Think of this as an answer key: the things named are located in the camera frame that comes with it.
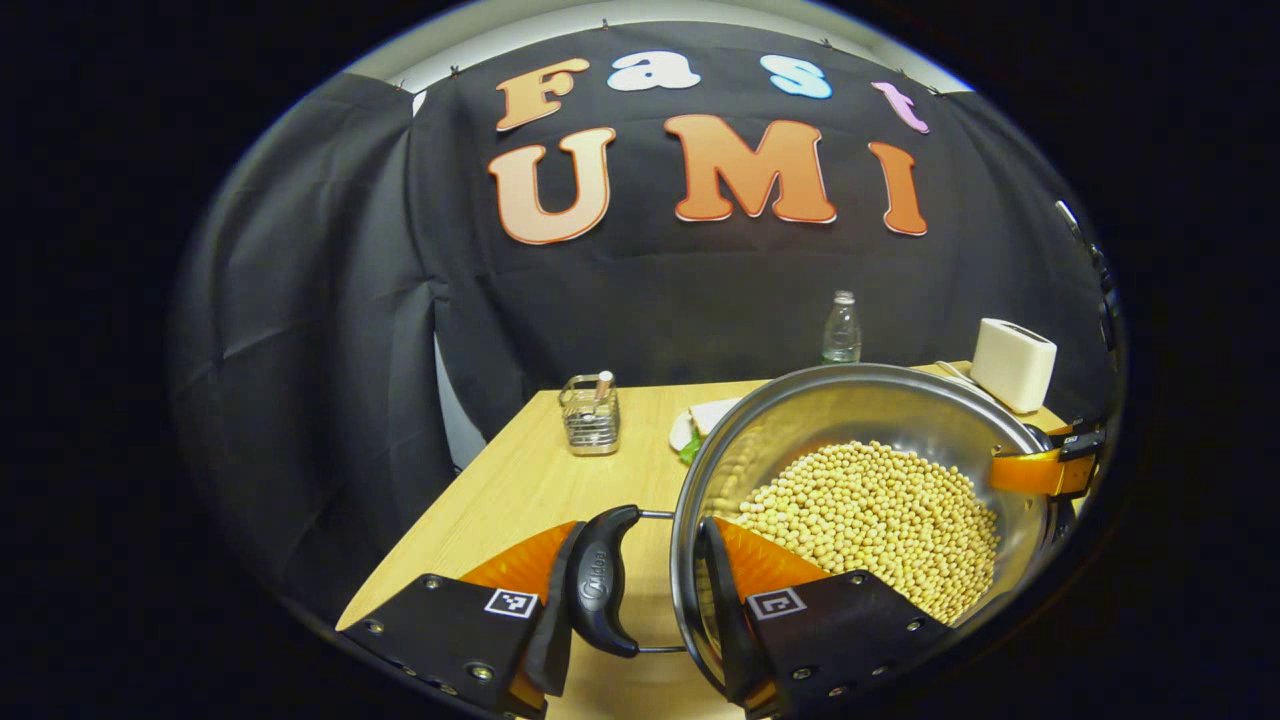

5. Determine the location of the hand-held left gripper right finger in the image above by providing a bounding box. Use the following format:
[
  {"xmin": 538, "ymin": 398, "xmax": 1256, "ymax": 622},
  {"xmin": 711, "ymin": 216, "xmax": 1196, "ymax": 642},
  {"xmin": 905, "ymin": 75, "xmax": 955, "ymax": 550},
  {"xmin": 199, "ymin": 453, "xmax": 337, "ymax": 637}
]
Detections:
[{"xmin": 695, "ymin": 513, "xmax": 953, "ymax": 718}]

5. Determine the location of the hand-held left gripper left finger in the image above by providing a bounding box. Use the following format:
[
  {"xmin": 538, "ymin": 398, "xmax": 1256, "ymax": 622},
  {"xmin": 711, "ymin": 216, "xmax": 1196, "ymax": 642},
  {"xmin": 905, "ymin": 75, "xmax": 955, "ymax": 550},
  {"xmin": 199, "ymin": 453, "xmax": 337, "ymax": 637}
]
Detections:
[{"xmin": 338, "ymin": 518, "xmax": 591, "ymax": 720}]

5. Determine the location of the steel pot with black handle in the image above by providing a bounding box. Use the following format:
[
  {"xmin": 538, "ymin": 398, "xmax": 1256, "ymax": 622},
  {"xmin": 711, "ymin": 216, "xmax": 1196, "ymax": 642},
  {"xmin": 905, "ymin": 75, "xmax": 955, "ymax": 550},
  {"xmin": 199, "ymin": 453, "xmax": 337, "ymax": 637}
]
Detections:
[{"xmin": 565, "ymin": 362, "xmax": 1063, "ymax": 691}]

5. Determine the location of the white toaster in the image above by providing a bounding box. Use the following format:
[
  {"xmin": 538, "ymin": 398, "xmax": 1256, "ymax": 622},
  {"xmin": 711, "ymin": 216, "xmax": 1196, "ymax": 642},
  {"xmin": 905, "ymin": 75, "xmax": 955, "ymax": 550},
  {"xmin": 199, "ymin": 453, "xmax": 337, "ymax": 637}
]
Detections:
[{"xmin": 970, "ymin": 318, "xmax": 1058, "ymax": 415}]

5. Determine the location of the pile of soybeans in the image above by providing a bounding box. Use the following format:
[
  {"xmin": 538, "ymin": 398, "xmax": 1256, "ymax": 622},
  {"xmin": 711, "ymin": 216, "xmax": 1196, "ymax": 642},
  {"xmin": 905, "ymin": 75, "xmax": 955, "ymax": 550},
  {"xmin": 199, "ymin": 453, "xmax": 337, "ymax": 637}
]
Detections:
[{"xmin": 735, "ymin": 440, "xmax": 1001, "ymax": 626}]

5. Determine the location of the toy sandwich with lettuce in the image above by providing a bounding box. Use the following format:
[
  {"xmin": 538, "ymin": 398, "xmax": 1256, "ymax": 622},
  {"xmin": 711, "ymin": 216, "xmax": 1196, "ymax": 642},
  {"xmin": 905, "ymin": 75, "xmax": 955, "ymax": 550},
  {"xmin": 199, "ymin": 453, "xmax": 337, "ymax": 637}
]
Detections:
[{"xmin": 688, "ymin": 398, "xmax": 746, "ymax": 463}]

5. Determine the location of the clear plastic water bottle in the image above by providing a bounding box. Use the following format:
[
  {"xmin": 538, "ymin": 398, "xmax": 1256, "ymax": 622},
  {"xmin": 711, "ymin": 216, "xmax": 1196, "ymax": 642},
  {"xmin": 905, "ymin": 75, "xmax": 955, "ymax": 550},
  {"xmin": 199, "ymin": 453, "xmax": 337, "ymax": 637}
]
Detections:
[{"xmin": 821, "ymin": 290, "xmax": 862, "ymax": 365}]

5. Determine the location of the white cable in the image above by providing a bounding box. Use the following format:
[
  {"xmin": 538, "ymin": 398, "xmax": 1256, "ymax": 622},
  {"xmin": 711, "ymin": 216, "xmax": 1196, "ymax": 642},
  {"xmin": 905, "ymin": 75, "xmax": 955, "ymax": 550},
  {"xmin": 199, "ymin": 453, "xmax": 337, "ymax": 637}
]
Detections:
[{"xmin": 935, "ymin": 360, "xmax": 991, "ymax": 399}]

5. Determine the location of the wire utensil holder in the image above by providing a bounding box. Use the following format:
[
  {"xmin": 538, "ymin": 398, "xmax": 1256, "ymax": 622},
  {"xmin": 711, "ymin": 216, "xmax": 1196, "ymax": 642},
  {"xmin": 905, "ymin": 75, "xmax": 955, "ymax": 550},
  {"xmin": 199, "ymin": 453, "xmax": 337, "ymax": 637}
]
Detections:
[{"xmin": 558, "ymin": 372, "xmax": 622, "ymax": 457}]

